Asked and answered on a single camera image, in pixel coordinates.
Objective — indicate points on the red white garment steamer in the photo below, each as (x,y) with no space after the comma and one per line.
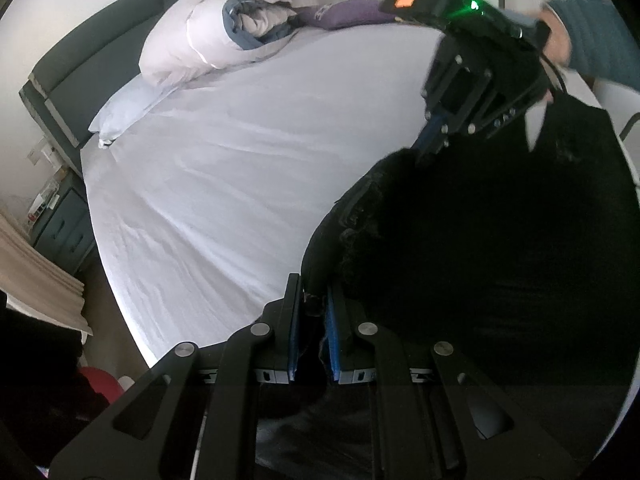
(103,383)

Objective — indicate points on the purple cushion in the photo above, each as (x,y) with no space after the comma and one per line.
(343,14)

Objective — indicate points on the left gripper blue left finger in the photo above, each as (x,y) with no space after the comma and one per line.
(263,353)

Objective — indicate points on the dark grey nightstand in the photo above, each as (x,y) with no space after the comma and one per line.
(64,234)

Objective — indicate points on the white bed sheet mattress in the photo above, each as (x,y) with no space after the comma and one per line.
(203,206)

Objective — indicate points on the teal sleeved right forearm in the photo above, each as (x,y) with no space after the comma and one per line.
(603,46)

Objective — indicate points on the dark grey headboard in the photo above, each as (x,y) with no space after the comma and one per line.
(76,77)

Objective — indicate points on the black hanging coat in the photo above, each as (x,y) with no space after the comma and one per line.
(45,400)

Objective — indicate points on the person's right hand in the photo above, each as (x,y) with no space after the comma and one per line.
(558,47)

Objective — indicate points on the rolled white grey duvet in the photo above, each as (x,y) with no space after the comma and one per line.
(194,37)

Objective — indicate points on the beige curtain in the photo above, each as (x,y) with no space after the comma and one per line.
(36,285)

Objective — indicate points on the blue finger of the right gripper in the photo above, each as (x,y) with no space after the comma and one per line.
(433,135)

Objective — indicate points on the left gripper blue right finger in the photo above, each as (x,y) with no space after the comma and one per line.
(399,376)

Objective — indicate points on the black denim pants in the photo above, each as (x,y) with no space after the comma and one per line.
(513,261)

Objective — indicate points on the white pillow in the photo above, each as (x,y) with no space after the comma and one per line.
(126,107)

